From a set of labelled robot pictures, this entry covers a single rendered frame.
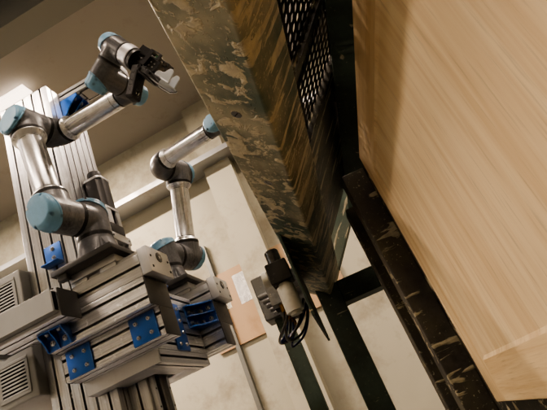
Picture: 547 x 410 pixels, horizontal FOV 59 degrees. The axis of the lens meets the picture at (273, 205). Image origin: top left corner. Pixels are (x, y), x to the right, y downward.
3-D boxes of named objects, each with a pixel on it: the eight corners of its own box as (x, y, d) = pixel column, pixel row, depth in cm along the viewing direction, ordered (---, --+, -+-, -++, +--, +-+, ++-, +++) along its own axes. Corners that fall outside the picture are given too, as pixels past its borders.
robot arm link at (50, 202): (93, 222, 157) (50, 110, 182) (52, 213, 144) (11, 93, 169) (70, 244, 160) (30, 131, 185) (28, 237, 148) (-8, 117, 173)
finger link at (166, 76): (181, 73, 141) (160, 61, 145) (168, 89, 141) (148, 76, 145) (185, 79, 144) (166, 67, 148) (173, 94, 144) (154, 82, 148)
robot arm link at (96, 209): (120, 232, 167) (111, 199, 172) (89, 225, 155) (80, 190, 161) (98, 249, 171) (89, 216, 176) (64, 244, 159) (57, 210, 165)
